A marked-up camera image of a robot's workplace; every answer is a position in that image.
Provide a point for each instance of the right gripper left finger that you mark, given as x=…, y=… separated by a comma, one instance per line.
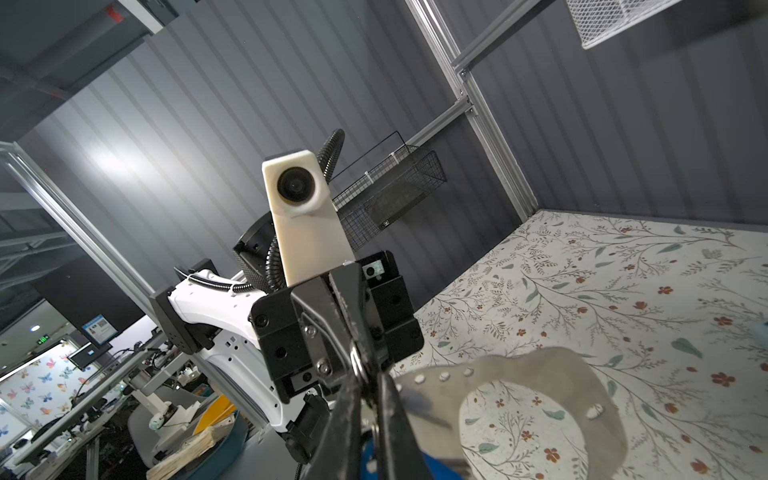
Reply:
x=339, y=453

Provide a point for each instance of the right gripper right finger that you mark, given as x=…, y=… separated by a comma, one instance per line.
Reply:
x=396, y=441

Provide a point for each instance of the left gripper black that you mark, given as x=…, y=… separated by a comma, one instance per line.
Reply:
x=354, y=320

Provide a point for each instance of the blue key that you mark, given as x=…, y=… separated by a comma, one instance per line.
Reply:
x=427, y=468

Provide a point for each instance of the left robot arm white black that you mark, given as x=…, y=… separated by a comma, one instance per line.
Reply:
x=209, y=319

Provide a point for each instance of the blue bin with clutter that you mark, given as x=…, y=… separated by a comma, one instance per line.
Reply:
x=217, y=441

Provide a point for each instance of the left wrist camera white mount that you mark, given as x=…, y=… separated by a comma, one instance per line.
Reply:
x=308, y=229

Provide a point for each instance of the black wire basket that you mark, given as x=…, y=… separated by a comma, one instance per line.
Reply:
x=382, y=185

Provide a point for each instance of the white wire mesh basket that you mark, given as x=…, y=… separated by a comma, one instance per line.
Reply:
x=599, y=20

